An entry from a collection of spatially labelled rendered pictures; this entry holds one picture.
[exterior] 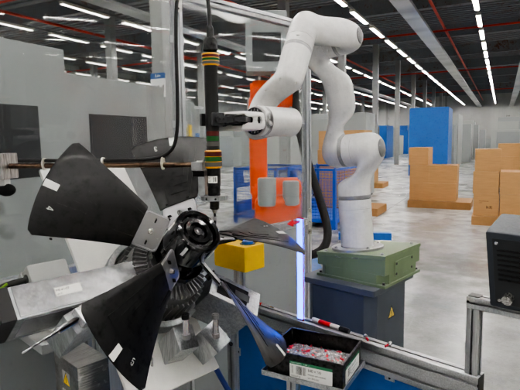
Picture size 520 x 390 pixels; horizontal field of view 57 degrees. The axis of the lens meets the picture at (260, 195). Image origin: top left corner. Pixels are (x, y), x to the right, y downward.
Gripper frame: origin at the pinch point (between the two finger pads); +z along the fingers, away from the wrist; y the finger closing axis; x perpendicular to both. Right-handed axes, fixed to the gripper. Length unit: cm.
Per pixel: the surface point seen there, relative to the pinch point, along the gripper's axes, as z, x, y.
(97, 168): 27.0, -11.3, 8.9
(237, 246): -31, -41, 25
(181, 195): 4.8, -19.4, 7.3
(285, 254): -109, -65, 70
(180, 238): 15.2, -27.5, -5.8
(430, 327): -261, -147, 57
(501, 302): -31, -42, -61
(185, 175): 1.7, -14.4, 9.6
